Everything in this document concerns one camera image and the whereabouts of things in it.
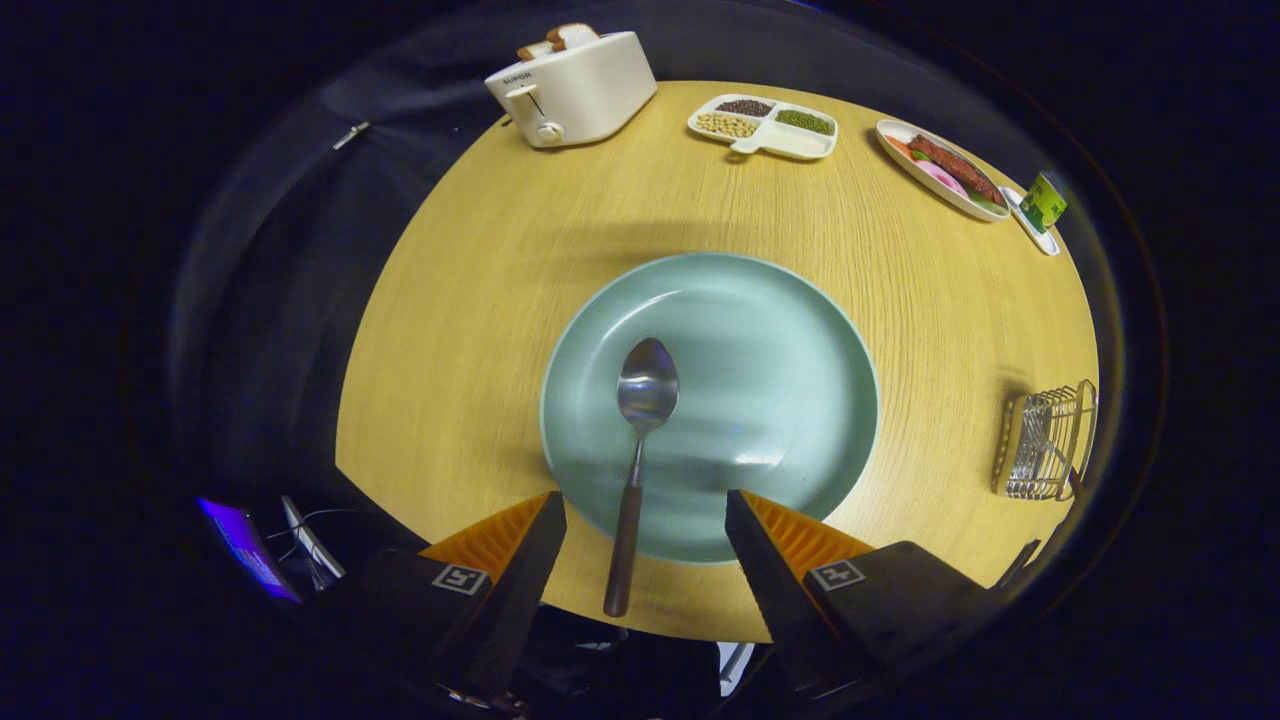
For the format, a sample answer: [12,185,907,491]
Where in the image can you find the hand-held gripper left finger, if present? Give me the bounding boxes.
[300,490,568,701]

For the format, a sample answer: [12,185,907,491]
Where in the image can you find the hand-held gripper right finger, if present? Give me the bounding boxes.
[725,489,1001,701]

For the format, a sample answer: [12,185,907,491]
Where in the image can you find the metal spoon brown handle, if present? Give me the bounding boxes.
[603,337,681,618]

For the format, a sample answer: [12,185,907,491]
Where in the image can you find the teal round plate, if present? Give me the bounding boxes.
[540,252,881,564]

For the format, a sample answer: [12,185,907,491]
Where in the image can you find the white-edged laptop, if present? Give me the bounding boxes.
[280,495,346,581]

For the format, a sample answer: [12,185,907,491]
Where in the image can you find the purple glowing screen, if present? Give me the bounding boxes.
[198,497,301,603]

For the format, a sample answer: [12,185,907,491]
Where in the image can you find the white square coaster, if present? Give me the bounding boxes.
[1001,186,1061,257]

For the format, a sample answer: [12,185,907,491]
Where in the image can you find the pink round food slice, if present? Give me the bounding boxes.
[915,160,969,199]

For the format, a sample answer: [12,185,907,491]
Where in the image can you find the white divided dish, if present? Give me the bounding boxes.
[687,94,839,161]

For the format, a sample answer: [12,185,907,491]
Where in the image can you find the brown meat slices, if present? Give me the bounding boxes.
[908,135,1004,206]

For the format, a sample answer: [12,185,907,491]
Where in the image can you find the green label water bottle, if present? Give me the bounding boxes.
[1019,172,1068,234]

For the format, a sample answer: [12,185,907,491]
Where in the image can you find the white food plate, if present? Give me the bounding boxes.
[876,119,1012,223]

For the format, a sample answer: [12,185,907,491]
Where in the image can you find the white toaster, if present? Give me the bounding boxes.
[484,30,658,149]

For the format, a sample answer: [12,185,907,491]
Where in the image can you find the metal wire basket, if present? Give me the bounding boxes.
[991,379,1098,502]

